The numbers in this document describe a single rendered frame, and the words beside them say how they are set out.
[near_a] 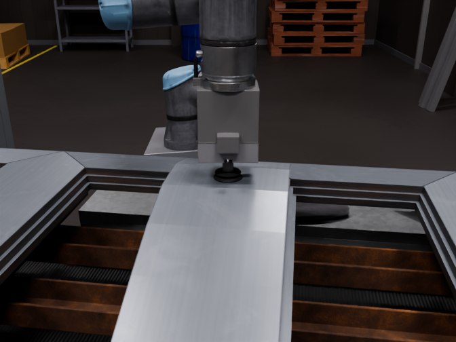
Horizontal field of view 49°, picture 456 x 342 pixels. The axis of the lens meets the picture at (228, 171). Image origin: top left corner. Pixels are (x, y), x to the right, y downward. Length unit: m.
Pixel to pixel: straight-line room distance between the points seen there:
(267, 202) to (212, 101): 0.15
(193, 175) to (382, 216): 0.69
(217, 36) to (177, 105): 0.84
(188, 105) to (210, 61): 0.81
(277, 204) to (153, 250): 0.18
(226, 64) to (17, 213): 0.50
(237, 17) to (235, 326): 0.37
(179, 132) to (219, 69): 0.84
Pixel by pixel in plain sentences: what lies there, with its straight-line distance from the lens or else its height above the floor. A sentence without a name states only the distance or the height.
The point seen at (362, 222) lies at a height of 0.68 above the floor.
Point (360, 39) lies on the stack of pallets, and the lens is 7.75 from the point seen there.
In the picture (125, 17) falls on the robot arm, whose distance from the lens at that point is 0.76.
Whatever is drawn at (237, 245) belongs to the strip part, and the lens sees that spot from 0.62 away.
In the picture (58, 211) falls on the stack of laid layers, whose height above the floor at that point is 0.83.
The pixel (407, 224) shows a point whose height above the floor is 0.68.
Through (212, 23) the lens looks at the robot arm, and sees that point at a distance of 0.65.
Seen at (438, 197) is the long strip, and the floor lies 0.86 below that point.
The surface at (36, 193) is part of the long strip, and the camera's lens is 1.04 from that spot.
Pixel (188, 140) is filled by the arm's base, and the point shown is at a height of 0.79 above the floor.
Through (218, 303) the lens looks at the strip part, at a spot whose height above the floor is 0.92.
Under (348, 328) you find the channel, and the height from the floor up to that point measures 0.68.
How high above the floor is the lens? 1.27
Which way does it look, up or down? 23 degrees down
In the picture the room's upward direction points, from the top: straight up
